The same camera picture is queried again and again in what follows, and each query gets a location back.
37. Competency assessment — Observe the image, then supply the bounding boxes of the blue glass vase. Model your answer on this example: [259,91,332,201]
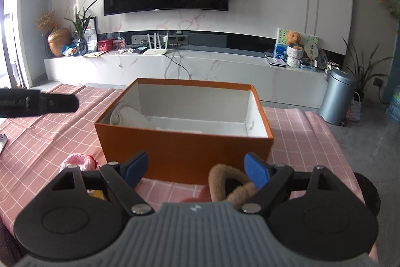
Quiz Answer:
[73,38,88,56]

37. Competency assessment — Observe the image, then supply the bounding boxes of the pink checked tablecloth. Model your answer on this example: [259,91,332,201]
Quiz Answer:
[0,83,367,267]

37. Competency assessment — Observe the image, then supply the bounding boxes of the silver laptop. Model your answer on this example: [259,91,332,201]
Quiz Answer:
[264,51,288,68]

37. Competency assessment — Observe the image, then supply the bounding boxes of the brown towel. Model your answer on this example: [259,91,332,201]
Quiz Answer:
[208,163,261,211]

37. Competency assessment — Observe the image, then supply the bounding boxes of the white marble television console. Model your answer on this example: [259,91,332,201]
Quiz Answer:
[44,49,332,110]

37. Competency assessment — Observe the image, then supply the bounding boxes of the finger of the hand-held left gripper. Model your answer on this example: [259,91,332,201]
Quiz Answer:
[39,92,79,114]

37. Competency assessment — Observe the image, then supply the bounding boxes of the silver trash can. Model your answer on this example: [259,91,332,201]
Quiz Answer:
[319,68,358,126]

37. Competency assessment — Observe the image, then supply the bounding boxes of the woven plant basket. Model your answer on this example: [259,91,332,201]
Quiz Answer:
[345,92,363,122]

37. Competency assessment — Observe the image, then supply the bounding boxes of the orange cardboard box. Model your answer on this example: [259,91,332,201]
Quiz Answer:
[94,78,275,184]

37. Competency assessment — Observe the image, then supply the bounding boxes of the brown teddy bear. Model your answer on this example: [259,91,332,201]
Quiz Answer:
[287,31,302,47]

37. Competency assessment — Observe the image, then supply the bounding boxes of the white cable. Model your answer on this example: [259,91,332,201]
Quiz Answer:
[116,48,136,68]

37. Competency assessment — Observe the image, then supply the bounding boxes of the decorative plate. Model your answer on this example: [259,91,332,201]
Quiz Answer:
[317,50,329,69]

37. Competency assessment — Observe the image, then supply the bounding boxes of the colourful snack bag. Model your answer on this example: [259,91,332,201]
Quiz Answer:
[61,43,79,57]

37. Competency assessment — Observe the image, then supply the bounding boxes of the cream cloth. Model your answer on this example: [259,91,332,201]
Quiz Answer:
[109,102,156,130]

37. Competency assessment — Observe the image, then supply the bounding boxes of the pink red crochet toy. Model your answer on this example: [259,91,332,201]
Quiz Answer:
[59,153,101,173]

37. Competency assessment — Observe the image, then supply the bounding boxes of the round paper fan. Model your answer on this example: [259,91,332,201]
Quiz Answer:
[304,41,320,63]

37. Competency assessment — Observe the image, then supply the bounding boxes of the tall potted plant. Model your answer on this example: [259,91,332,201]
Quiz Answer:
[342,37,395,105]

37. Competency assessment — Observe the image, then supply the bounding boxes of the blue water jug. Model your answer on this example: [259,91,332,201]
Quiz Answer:
[385,88,400,124]

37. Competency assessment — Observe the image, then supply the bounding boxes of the green leafy plant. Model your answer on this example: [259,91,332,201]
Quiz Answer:
[64,0,99,40]

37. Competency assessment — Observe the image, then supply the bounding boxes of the landscape painting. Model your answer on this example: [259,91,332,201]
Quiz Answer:
[274,28,320,63]

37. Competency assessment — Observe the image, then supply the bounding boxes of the dried flower bunch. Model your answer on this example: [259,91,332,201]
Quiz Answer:
[35,11,59,34]

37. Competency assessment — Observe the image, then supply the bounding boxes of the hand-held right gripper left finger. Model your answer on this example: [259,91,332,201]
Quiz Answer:
[50,151,155,217]

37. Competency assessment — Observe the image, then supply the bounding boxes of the white router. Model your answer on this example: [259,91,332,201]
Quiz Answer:
[143,32,170,56]

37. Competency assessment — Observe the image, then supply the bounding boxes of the black cable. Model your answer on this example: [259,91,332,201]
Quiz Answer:
[164,50,192,80]

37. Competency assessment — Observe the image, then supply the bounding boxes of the gold vase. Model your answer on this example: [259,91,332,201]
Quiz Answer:
[47,28,72,57]

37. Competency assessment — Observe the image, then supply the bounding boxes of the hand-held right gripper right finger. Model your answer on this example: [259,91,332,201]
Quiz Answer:
[239,152,333,214]

